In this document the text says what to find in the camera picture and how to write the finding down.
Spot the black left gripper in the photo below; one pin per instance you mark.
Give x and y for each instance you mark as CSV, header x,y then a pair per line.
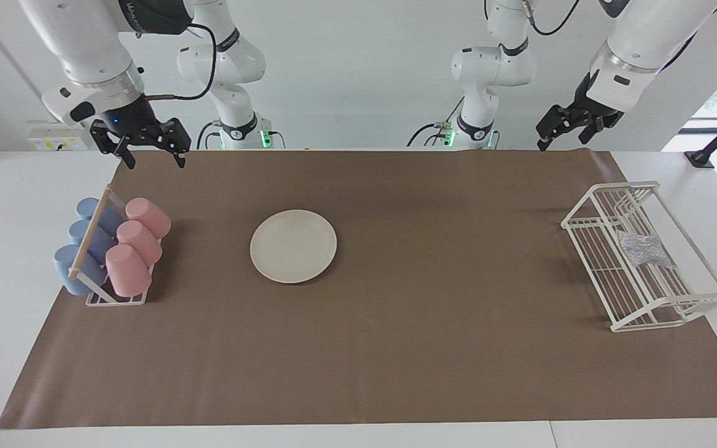
x,y
589,112

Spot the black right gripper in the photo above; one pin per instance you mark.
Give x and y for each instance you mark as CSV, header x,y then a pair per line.
x,y
131,121

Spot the clear plastic packet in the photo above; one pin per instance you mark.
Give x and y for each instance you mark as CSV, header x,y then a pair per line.
x,y
642,249

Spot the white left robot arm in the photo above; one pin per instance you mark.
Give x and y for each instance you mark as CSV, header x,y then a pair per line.
x,y
645,37

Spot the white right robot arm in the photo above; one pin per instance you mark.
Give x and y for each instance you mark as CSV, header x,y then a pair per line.
x,y
78,37

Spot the cream round plate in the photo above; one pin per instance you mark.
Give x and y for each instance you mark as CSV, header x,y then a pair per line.
x,y
293,246

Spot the pink plastic cup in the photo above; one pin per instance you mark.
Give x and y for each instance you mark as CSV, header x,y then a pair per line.
x,y
127,270
148,216
139,241

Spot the blue plastic cup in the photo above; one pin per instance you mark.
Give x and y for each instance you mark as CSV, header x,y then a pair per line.
x,y
79,231
88,207
67,264

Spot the white power strip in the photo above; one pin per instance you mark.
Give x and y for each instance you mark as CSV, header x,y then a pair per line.
x,y
47,142

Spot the brown table mat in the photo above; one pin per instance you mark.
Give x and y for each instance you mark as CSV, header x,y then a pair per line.
x,y
396,348

